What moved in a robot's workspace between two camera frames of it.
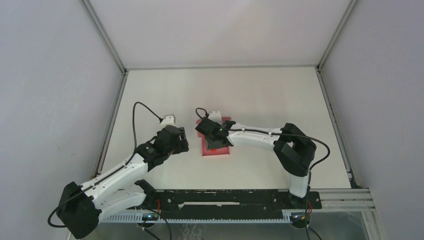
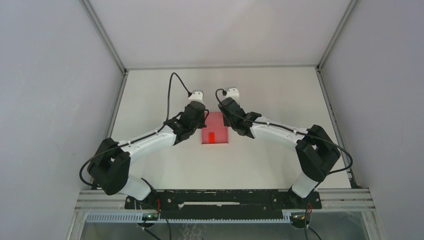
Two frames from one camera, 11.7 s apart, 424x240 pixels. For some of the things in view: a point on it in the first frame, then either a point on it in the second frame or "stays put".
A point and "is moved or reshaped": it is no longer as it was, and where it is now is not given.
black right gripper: [211, 145] -> [225, 122]
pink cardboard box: [207, 151] is moved or reshaped
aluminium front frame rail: [346, 200] stays put
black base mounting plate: [231, 204] stays put
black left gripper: [182, 144] -> [202, 124]
